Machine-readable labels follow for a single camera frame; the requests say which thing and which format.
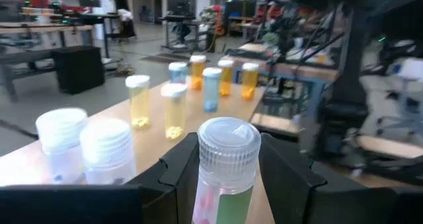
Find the wooden workbench with grey legs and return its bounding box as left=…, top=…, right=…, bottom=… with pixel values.
left=0, top=22, right=95, bottom=103

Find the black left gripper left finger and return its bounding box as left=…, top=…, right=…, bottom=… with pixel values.
left=0, top=132, right=200, bottom=224

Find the small green background plant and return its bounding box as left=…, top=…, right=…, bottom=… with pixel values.
left=263, top=31, right=281, bottom=47

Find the yellow medicine bottle white cap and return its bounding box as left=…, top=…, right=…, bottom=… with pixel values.
left=160, top=83, right=188, bottom=141
left=125, top=74, right=151, bottom=130

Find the black box cabinet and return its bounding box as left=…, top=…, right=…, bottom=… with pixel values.
left=52, top=45, right=106, bottom=96

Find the wooden shelf with black frame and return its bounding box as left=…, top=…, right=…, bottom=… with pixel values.
left=0, top=79, right=277, bottom=224

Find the clear medicine bottle white cap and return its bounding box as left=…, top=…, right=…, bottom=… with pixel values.
left=79, top=118, right=137, bottom=186
left=34, top=107, right=89, bottom=185

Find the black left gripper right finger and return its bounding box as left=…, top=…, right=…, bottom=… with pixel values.
left=258, top=132, right=423, bottom=224

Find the large black monitor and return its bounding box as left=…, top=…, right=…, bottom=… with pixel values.
left=166, top=0, right=196, bottom=17

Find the clear bottle with green label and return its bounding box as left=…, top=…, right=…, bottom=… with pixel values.
left=191, top=116, right=262, bottom=224

